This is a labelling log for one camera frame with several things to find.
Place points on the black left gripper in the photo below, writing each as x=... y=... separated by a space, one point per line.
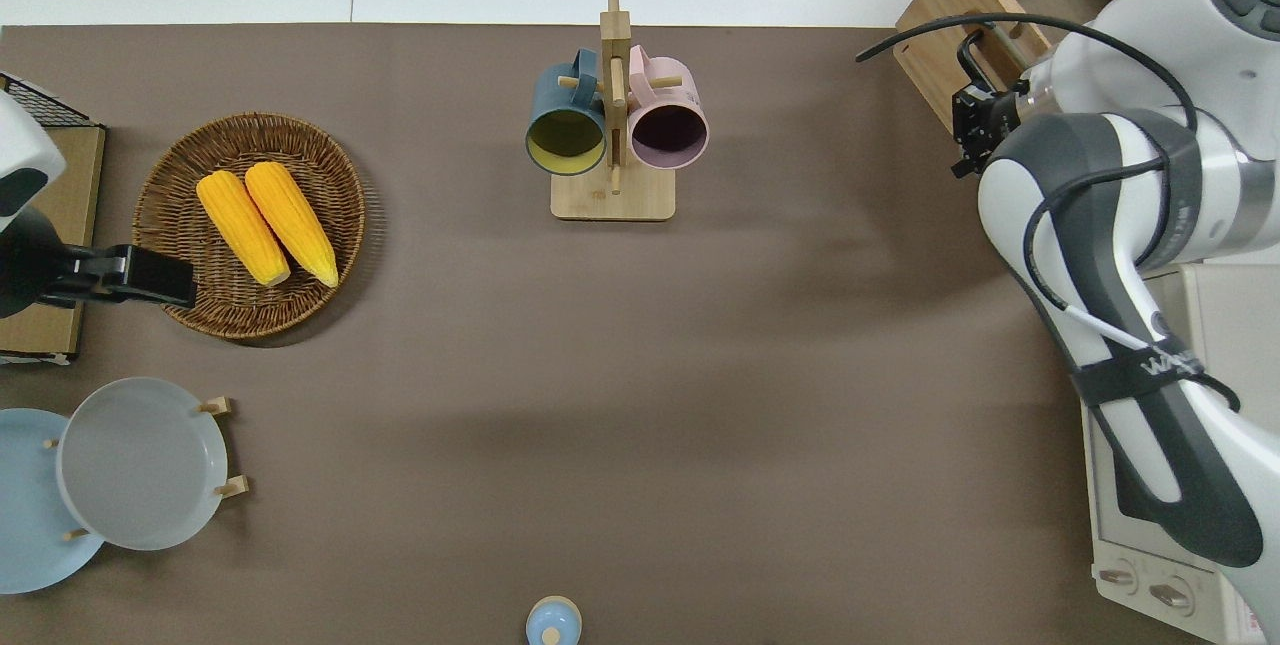
x=85 y=275

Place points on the brown wicker basket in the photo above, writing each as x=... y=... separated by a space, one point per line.
x=170 y=195

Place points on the light wooden drawer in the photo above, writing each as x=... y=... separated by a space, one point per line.
x=930 y=45

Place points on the light blue plate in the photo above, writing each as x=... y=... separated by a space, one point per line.
x=30 y=525

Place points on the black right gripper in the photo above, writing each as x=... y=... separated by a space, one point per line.
x=998 y=120

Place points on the grey plate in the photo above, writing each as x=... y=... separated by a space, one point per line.
x=140 y=465

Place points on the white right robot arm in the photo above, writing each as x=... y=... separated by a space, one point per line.
x=1100 y=225

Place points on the blue mug yellow inside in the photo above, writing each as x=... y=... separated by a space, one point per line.
x=566 y=140

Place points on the silver oven knob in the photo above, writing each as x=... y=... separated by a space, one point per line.
x=1115 y=577
x=1170 y=593

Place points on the white toaster oven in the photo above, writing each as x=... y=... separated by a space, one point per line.
x=1230 y=295

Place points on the yellow corn cob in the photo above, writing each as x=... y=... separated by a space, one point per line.
x=292 y=221
x=243 y=228

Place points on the brown table mat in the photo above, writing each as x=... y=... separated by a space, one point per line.
x=600 y=375

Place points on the pink mug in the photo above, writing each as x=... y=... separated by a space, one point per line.
x=668 y=130

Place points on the wooden plate rack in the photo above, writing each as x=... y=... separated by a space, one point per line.
x=232 y=487

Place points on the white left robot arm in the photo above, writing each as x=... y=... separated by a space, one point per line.
x=20 y=155

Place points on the wooden mug tree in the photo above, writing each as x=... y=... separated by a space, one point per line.
x=612 y=195

